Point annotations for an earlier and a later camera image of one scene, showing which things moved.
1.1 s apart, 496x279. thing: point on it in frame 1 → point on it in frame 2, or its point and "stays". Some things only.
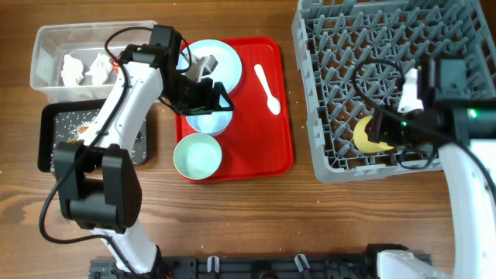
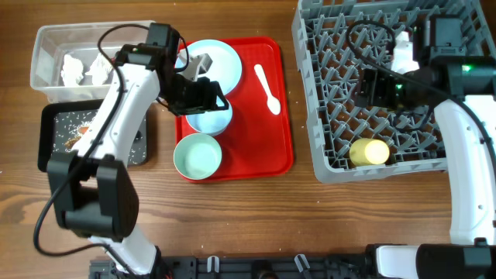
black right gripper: (379, 129) → (377, 80)
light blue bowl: (211, 124) stays
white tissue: (99, 69) stays
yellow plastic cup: (361, 138) → (368, 152)
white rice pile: (72, 126) stays
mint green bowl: (198, 156) stays
